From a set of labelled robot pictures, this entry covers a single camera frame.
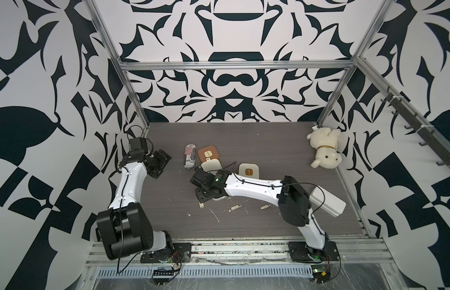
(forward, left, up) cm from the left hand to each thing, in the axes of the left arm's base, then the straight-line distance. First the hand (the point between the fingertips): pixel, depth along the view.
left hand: (166, 159), depth 86 cm
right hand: (-13, -16, -8) cm, 22 cm away
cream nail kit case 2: (0, -40, -12) cm, 42 cm away
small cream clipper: (-19, -32, -14) cm, 39 cm away
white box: (-20, -74, -10) cm, 77 cm away
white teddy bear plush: (+13, -83, -6) cm, 85 cm away
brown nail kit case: (+12, -19, -11) cm, 25 cm away
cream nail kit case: (+4, -21, -12) cm, 25 cm away
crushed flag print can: (+9, -9, -11) cm, 16 cm away
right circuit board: (-45, -63, -15) cm, 79 cm away
